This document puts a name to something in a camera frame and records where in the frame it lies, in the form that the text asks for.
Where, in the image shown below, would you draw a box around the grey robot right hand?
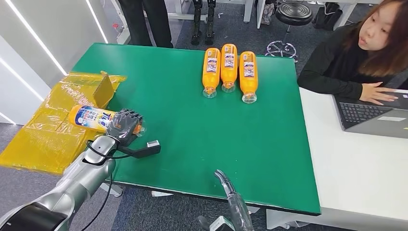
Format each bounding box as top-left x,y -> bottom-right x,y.
214,169 -> 255,231

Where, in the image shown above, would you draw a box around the yellow film-wrapped cardboard box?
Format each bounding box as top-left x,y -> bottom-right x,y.
0,70 -> 128,176

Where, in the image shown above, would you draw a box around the standing person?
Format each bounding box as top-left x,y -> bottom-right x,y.
117,0 -> 175,49

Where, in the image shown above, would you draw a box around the orange detergent bottle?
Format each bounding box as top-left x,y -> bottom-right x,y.
239,51 -> 259,104
202,47 -> 221,99
220,43 -> 239,93
68,104 -> 146,138

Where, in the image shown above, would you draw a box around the seated person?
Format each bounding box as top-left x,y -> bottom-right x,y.
296,0 -> 408,106

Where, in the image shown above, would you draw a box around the black bag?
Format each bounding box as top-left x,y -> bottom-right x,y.
313,2 -> 344,31

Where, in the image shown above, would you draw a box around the green table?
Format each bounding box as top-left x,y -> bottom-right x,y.
70,42 -> 322,217

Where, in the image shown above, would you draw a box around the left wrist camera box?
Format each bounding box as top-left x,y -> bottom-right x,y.
119,139 -> 162,159

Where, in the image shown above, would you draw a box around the black robot legs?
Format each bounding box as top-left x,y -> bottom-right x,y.
190,0 -> 217,46

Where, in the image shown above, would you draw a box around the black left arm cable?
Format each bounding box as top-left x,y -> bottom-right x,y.
81,140 -> 135,231

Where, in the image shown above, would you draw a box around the person's right hand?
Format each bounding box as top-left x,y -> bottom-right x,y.
359,81 -> 399,106

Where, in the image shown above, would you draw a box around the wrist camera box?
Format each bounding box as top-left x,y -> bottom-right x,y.
208,216 -> 236,231
119,139 -> 162,159

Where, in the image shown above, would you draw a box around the white background desk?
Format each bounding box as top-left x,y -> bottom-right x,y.
243,0 -> 383,30

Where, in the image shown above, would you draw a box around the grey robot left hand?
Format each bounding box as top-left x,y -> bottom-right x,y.
105,108 -> 144,147

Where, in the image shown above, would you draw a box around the black round stool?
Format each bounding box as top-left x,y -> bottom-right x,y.
265,1 -> 314,63

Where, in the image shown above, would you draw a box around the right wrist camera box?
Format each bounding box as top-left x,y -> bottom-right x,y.
208,216 -> 236,231

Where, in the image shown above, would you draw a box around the grey laptop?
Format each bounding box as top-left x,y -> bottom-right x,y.
332,89 -> 408,140

